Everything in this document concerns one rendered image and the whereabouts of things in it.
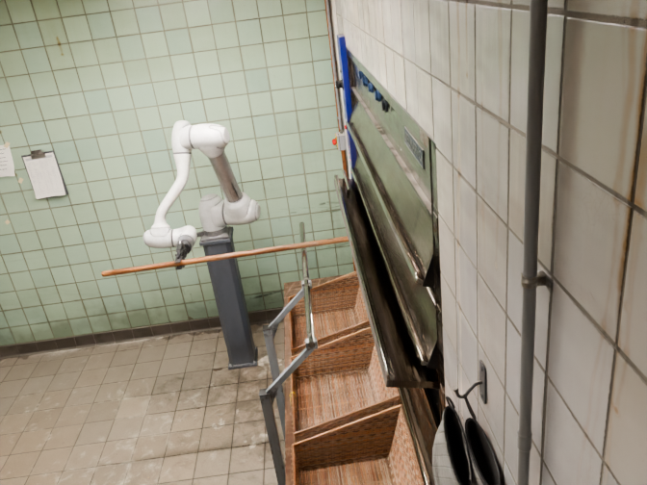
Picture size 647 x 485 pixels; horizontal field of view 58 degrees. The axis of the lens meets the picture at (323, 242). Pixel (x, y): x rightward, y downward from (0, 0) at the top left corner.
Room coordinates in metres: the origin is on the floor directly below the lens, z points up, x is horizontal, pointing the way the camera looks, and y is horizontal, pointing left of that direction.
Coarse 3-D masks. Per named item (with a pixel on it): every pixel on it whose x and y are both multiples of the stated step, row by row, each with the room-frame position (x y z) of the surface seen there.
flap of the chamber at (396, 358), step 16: (352, 192) 2.85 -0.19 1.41; (352, 208) 2.62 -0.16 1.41; (352, 224) 2.41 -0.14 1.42; (368, 224) 2.42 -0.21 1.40; (368, 240) 2.25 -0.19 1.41; (352, 256) 2.12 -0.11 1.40; (368, 256) 2.09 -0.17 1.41; (368, 272) 1.94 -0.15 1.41; (384, 272) 1.95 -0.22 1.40; (384, 288) 1.83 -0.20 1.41; (384, 304) 1.71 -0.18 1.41; (384, 320) 1.60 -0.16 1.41; (400, 320) 1.61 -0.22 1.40; (384, 336) 1.51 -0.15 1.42; (400, 336) 1.52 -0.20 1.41; (400, 352) 1.43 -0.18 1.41; (400, 368) 1.35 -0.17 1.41; (416, 368) 1.35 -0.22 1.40; (400, 384) 1.29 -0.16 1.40; (416, 384) 1.29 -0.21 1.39; (432, 384) 1.29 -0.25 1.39
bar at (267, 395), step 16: (304, 240) 2.85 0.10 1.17; (304, 256) 2.65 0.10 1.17; (304, 272) 2.47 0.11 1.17; (304, 288) 2.32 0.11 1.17; (288, 304) 2.38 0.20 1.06; (272, 336) 2.38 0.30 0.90; (272, 352) 2.36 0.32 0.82; (304, 352) 1.89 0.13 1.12; (272, 368) 2.36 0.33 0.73; (288, 368) 1.90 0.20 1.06; (272, 384) 1.90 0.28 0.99; (272, 400) 1.90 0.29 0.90; (272, 416) 1.88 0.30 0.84; (272, 432) 1.88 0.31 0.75; (272, 448) 1.88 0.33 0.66
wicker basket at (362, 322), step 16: (352, 272) 3.04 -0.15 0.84; (320, 288) 3.03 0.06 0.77; (336, 288) 3.03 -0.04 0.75; (352, 288) 3.04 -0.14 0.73; (304, 304) 3.03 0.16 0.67; (320, 304) 3.03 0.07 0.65; (336, 304) 3.03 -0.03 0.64; (352, 304) 3.04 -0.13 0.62; (304, 320) 2.97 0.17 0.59; (320, 320) 2.95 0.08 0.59; (336, 320) 2.93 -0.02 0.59; (368, 320) 2.50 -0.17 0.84; (320, 336) 2.79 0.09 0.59; (304, 368) 2.49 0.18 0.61
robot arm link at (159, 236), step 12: (180, 156) 3.16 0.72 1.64; (180, 168) 3.15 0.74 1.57; (180, 180) 3.13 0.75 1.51; (168, 192) 3.11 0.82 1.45; (180, 192) 3.13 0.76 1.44; (168, 204) 3.09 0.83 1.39; (156, 216) 3.06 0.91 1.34; (156, 228) 3.01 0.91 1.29; (168, 228) 3.04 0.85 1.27; (144, 240) 3.00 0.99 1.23; (156, 240) 2.98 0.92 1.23; (168, 240) 2.99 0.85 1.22
